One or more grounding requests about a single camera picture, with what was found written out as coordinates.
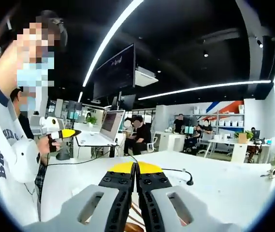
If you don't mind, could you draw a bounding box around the white ceiling air conditioner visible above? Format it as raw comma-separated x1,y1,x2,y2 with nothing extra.
134,66,159,87

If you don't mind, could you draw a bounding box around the person's plaid clothing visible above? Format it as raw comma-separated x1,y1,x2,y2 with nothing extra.
34,154,48,202

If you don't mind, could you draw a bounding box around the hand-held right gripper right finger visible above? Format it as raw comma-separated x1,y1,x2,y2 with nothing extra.
135,161,246,232

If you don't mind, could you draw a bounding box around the green plant behind cardboard box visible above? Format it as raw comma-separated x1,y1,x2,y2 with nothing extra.
233,130,254,141

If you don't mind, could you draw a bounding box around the white office chair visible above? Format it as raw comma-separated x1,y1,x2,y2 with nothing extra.
146,135,159,153

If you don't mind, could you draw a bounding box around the small white round device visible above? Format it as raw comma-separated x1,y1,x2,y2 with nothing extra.
260,167,275,180

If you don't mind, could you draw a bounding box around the person's head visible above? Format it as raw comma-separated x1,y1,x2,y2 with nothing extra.
0,9,68,97

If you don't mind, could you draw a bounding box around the white chest device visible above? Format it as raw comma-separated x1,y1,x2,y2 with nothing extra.
6,138,42,184

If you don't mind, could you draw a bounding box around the shelf with white boxes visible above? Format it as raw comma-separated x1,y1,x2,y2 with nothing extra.
182,113,246,129

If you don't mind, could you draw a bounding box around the person's left hand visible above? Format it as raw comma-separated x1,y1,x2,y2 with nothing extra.
37,135,61,154

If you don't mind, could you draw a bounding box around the white office desk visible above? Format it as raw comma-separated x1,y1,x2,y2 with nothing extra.
207,138,271,163

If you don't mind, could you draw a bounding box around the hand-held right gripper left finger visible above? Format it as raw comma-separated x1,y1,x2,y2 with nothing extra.
23,161,136,232

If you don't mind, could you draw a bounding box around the thin black cable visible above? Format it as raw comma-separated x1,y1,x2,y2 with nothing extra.
45,151,138,167

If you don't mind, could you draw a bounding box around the short ceiling light strip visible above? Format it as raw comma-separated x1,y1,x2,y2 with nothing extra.
137,80,272,101

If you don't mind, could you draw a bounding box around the hanging black screen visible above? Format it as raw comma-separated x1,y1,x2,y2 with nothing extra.
93,43,136,100

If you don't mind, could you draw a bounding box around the white open laptop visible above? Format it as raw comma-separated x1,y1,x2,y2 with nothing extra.
76,109,126,147

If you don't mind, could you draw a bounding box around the black stand base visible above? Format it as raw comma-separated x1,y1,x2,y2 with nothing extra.
56,146,71,161

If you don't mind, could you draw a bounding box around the long ceiling light strip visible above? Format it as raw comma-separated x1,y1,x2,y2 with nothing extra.
77,0,145,102

